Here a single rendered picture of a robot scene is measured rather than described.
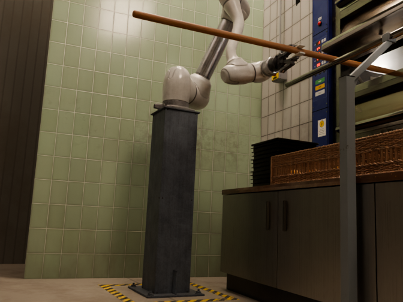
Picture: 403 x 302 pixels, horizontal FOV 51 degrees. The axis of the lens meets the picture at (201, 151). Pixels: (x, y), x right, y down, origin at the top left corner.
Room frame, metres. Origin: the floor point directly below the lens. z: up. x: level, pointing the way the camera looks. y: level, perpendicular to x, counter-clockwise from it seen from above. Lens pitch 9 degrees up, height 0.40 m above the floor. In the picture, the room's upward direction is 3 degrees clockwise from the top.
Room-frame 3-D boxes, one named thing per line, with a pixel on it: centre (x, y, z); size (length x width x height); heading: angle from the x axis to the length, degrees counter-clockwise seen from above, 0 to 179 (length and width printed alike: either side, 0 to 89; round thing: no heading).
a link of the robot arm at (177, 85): (2.41, 0.16, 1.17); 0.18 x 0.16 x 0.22; 152
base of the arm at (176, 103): (2.39, 0.18, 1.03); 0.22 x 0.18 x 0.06; 117
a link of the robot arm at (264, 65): (2.10, -0.34, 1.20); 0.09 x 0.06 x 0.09; 113
